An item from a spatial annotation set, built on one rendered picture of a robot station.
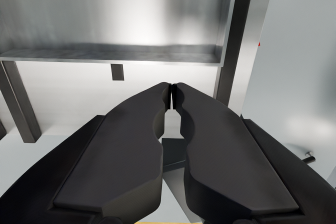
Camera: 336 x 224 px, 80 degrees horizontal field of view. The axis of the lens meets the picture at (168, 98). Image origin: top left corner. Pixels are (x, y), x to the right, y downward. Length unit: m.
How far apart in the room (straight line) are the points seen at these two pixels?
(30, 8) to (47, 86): 0.10
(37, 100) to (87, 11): 0.16
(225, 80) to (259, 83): 1.12
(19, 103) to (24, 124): 0.04
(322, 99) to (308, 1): 0.64
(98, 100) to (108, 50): 0.08
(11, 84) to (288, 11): 1.22
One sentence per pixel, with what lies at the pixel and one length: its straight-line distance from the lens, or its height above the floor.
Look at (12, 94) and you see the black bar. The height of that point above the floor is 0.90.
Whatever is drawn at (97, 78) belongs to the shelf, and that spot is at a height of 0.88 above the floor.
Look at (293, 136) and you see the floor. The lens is 1.75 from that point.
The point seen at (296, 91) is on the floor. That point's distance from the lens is 1.52.
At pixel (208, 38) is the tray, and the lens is 0.26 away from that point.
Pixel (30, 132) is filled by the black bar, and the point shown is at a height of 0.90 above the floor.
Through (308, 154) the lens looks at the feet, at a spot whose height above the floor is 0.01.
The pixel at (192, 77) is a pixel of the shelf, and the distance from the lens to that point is 0.28.
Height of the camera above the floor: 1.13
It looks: 60 degrees down
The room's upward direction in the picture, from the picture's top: 179 degrees counter-clockwise
